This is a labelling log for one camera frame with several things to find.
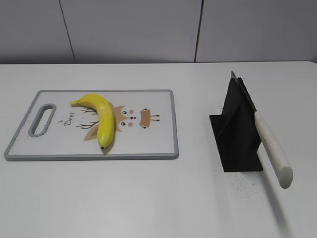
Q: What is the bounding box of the white-handled knife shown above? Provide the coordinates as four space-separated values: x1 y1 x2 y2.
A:
231 71 293 189

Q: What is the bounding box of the yellow plastic banana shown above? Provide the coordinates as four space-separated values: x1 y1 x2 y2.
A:
70 94 115 149

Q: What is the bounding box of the white grey-rimmed cutting board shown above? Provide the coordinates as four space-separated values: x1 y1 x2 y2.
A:
4 90 179 161

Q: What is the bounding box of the black knife stand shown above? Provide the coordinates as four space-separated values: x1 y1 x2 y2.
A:
210 77 263 172

